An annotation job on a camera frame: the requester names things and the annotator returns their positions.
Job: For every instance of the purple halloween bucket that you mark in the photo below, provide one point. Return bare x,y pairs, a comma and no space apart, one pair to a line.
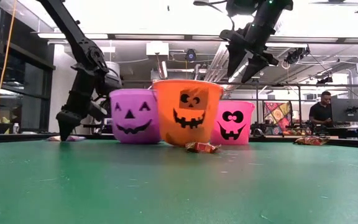
121,130

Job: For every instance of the orange candy pack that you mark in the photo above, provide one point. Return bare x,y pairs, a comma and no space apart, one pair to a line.
202,147
311,141

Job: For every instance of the white round column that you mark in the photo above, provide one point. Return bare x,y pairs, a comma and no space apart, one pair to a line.
113,68

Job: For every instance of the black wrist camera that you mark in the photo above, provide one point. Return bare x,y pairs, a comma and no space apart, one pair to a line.
242,7
110,85

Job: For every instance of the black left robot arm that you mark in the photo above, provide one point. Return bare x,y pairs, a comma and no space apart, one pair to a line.
70,28

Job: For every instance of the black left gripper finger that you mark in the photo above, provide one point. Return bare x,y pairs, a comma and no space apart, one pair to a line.
99,112
67,121

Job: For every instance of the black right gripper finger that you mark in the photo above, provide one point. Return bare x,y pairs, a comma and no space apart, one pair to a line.
256,67
236,57

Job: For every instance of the grey desktop monitor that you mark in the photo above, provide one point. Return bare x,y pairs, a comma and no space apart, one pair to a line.
348,110

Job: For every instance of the purple candy pack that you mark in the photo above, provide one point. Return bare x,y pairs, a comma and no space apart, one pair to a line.
78,138

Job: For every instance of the pink halloween bucket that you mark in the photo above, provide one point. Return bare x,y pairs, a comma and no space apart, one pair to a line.
247,124

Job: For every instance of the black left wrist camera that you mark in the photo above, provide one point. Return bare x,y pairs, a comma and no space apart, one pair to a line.
110,85

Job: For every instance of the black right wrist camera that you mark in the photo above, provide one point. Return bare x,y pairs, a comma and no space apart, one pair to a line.
242,7

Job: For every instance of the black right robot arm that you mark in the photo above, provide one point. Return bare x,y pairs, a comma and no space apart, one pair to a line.
283,3

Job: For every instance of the white plastic bottle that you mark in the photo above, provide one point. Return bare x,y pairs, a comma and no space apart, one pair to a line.
16,129

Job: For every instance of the orange halloween bucket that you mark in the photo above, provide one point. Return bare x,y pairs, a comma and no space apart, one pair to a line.
166,118

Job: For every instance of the black round ceiling camera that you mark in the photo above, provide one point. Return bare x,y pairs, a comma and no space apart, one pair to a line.
190,55

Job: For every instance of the green table mat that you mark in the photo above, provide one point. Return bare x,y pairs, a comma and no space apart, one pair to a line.
179,186

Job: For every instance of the black aluminium station frame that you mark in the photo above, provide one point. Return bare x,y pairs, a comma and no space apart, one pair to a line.
353,143

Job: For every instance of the long ceiling light panel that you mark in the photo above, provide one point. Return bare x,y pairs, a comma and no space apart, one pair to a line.
148,36
48,35

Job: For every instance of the black hanging camera rig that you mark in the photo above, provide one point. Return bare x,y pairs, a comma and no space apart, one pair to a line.
295,56

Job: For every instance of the colourful patterned quilt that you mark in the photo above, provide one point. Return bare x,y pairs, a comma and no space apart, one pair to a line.
277,116

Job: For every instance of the person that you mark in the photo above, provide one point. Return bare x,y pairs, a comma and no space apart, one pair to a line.
319,113

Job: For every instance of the black metal railing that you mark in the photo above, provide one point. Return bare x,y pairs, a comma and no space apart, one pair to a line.
337,85

